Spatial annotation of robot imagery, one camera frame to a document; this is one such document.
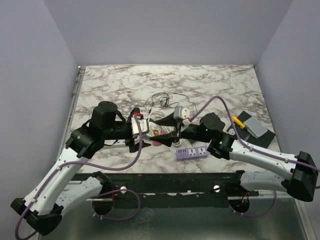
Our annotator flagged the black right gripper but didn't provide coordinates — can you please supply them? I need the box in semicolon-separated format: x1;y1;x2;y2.
150;110;212;146

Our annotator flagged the white cube socket adapter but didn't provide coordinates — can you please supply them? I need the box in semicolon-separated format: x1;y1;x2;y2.
148;124;166;138

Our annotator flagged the pink plug adapter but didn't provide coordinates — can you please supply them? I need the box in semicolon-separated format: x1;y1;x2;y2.
152;141;162;147

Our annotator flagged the purple power strip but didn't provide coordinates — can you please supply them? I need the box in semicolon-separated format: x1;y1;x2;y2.
175;146;210;161

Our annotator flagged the white power strip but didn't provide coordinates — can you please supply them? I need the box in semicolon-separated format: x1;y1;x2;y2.
111;139;126;147

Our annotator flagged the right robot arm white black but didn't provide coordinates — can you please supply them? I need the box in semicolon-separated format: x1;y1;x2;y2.
151;113;319;202

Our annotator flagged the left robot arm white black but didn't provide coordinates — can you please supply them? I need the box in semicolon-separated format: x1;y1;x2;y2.
10;101;150;236

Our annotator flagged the black power adapter brick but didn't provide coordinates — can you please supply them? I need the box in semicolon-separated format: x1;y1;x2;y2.
188;139;197;145

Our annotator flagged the grey rectangular box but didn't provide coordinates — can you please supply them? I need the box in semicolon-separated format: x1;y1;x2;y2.
244;116;268;139

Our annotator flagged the black mat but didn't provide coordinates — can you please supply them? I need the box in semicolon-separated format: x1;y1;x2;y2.
233;111;276;149

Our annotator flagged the white coiled power cord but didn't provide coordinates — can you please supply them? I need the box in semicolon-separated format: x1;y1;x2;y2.
159;124;182;147

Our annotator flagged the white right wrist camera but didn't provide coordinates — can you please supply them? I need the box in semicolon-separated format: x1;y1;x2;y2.
173;105;191;127

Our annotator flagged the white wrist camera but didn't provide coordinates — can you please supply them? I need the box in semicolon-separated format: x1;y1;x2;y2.
131;114;150;136
173;105;191;127

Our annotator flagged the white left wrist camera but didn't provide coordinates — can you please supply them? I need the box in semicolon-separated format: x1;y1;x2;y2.
131;114;150;136

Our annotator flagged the thin black cable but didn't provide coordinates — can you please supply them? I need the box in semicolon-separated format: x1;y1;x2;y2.
148;92;198;116

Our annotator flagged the black mounting base rail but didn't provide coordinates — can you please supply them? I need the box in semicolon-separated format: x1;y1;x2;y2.
74;171;260;210

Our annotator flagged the yellow handled screwdriver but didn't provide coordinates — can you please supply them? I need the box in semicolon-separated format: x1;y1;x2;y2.
232;116;247;129

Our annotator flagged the aluminium frame left rail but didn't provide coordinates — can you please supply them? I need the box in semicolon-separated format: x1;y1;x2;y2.
54;65;87;162

